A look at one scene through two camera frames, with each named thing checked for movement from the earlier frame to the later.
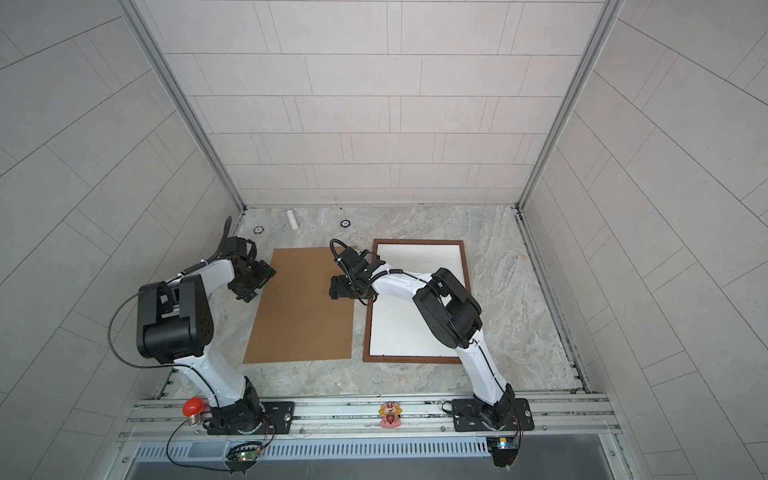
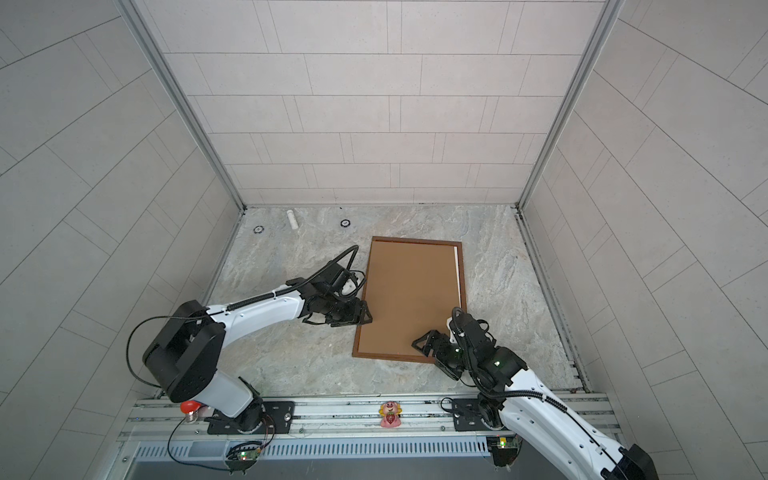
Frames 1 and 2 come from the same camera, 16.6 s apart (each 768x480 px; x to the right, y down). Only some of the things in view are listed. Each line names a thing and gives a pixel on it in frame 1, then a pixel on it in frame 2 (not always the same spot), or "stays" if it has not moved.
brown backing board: (297, 319) -> (411, 290)
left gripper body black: (256, 275) -> (342, 311)
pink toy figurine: (390, 413) stays
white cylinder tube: (292, 219) stays
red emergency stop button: (192, 409) stays
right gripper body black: (348, 286) -> (467, 359)
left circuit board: (241, 457) stays
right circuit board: (504, 450) stays
